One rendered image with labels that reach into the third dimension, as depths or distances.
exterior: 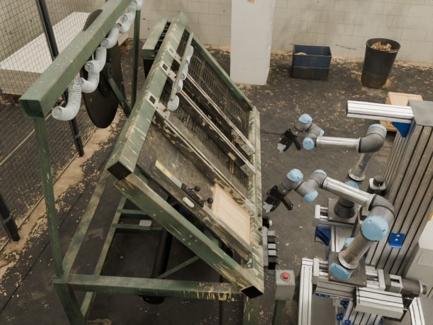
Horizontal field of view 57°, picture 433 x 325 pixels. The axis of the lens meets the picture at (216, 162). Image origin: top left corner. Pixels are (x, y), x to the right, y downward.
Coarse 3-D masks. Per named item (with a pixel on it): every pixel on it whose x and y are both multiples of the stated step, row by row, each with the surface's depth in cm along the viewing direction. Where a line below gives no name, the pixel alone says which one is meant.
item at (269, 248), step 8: (264, 216) 314; (264, 224) 315; (264, 232) 308; (272, 232) 305; (264, 240) 302; (272, 240) 299; (264, 248) 296; (272, 248) 293; (264, 256) 290; (272, 256) 289; (264, 264) 284; (272, 264) 285
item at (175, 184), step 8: (152, 168) 230; (160, 176) 233; (168, 176) 234; (176, 184) 237; (184, 192) 240; (192, 200) 244; (200, 208) 248; (208, 208) 253; (216, 216) 257; (216, 224) 256; (224, 224) 260; (224, 232) 260; (232, 232) 263; (232, 240) 264; (240, 240) 267; (240, 248) 269; (248, 248) 270
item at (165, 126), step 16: (176, 96) 246; (160, 112) 247; (160, 128) 256; (176, 128) 261; (176, 144) 263; (192, 144) 269; (192, 160) 271; (208, 160) 277; (208, 176) 279; (224, 176) 285; (240, 192) 294
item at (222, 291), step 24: (240, 120) 425; (96, 192) 336; (192, 216) 384; (72, 240) 296; (168, 240) 307; (72, 264) 279; (72, 288) 270; (96, 288) 268; (120, 288) 266; (144, 288) 264; (168, 288) 264; (192, 288) 264; (216, 288) 264; (72, 312) 289
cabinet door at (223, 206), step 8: (216, 184) 281; (216, 192) 276; (224, 192) 285; (216, 200) 271; (224, 200) 280; (232, 200) 289; (216, 208) 266; (224, 208) 275; (232, 208) 284; (240, 208) 294; (224, 216) 270; (232, 216) 279; (240, 216) 289; (248, 216) 298; (232, 224) 273; (240, 224) 283; (248, 224) 292; (240, 232) 277; (248, 232) 286; (248, 240) 280
